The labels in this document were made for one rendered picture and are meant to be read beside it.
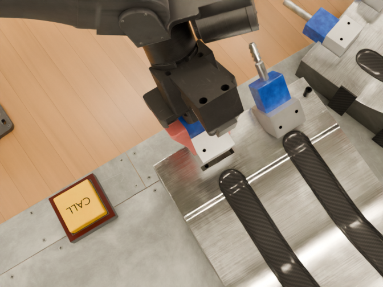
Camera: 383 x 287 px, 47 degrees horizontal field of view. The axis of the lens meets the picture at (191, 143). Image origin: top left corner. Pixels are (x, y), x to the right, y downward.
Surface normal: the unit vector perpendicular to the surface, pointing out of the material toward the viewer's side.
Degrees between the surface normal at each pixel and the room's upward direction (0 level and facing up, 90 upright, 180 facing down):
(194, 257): 0
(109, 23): 90
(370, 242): 28
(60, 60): 0
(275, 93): 44
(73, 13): 83
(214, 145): 10
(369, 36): 0
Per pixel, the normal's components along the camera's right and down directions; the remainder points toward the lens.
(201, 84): -0.31, -0.66
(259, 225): -0.03, -0.24
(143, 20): 0.12, 0.95
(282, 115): 0.36, 0.33
